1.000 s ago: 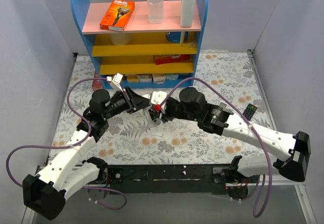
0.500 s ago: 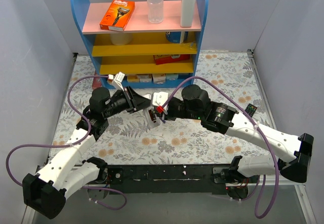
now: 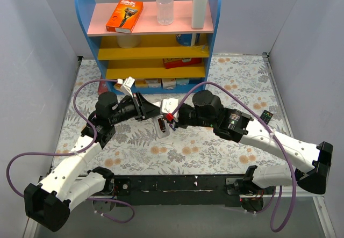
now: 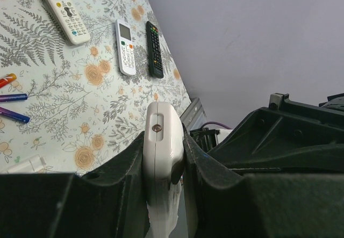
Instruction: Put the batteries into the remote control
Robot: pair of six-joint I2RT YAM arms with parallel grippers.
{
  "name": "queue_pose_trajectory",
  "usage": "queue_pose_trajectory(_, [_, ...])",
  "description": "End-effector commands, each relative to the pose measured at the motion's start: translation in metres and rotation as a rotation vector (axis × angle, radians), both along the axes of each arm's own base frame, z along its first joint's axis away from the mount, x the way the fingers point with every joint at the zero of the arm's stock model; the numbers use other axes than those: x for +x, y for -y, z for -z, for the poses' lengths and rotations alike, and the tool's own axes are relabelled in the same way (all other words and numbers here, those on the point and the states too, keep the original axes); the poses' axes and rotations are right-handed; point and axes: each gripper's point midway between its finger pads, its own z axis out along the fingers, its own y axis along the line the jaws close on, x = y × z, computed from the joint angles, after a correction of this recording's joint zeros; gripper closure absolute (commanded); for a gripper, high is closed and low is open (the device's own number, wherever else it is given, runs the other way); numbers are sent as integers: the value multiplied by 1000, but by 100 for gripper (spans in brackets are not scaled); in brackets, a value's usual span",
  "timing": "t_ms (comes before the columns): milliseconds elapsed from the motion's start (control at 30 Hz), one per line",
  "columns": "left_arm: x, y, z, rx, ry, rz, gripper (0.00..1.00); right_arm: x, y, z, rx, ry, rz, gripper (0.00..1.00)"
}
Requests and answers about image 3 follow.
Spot black base bar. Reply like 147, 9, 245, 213
83, 174, 266, 208

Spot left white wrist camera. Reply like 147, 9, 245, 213
114, 76, 135, 97

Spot light blue tissue pack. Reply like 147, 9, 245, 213
176, 78, 190, 86

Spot orange Gillette razor box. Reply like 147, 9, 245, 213
105, 0, 144, 34

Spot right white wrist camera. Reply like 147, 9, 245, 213
160, 98, 179, 122

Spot black TV remote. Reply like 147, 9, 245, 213
260, 110, 274, 124

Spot red flat box on shelf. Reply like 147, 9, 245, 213
162, 57, 202, 69

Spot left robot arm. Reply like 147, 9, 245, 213
24, 92, 160, 232

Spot purple cable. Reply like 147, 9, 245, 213
6, 78, 135, 223
171, 81, 298, 232

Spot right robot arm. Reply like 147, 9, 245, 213
162, 90, 333, 194

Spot clear plastic water bottle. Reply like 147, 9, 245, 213
156, 0, 174, 25

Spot white remote control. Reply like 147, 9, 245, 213
153, 102, 170, 139

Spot blue wooden shelf unit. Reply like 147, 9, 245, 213
75, 0, 222, 94

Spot white cup on shelf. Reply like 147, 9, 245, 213
117, 35, 141, 49

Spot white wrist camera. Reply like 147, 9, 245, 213
114, 76, 135, 97
160, 98, 179, 122

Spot blue white round container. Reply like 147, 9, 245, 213
176, 33, 200, 46

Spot white tall bottle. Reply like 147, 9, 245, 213
191, 0, 207, 29

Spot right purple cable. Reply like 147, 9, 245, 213
171, 81, 298, 232

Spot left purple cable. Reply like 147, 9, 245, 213
6, 78, 135, 223

